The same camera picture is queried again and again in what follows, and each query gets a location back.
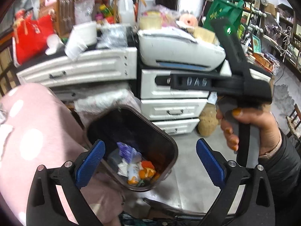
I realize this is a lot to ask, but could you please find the white plastic jug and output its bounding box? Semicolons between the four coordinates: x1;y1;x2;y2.
117;0;136;27

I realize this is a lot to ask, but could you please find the pink polka dot tablecloth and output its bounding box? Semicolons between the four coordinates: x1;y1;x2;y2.
0;82;125;226

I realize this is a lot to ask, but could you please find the white paper bucket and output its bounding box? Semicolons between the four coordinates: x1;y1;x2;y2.
73;21;97;47

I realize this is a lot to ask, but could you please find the white folded paper bag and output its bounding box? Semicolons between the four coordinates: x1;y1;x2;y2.
64;27;88;61

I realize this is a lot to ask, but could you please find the clear plastic bag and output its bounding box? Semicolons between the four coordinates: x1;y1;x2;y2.
96;25;128;49

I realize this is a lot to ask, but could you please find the white paper cup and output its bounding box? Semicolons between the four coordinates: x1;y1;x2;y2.
45;34;64;56

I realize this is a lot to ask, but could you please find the right hand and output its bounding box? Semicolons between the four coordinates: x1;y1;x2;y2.
215;107;283;156

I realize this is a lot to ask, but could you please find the red gift bag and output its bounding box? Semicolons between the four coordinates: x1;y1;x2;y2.
13;9;56;65

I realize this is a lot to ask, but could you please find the dark brown trash bin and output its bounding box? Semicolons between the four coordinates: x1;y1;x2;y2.
84;105;178;192

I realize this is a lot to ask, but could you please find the white drawer cabinet upper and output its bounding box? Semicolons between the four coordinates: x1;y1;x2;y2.
16;47;137;88

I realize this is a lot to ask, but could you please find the right forearm dark sleeve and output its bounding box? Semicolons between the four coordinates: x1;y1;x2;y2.
259;133;300;207

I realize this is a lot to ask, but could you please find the purple plastic bag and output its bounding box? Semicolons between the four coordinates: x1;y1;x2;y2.
117;142;142;163

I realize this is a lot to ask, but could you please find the wooden shelf rack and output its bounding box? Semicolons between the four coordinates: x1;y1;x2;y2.
55;0;117;38

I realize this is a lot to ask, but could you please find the white orange drink bottle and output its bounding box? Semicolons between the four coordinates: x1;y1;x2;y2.
127;163;141;186

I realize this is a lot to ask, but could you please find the orange peel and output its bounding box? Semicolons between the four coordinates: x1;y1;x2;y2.
139;167;156;181

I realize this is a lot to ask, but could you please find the white lower drawer unit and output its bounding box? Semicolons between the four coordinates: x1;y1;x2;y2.
140;60;271;136

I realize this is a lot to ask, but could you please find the orange foam fruit net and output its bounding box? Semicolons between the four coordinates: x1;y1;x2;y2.
141;160;155;170

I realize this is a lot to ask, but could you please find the green tote bag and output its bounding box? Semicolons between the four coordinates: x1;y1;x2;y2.
203;0;245;32

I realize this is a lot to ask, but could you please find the white printer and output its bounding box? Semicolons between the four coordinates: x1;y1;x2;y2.
137;27;226;71

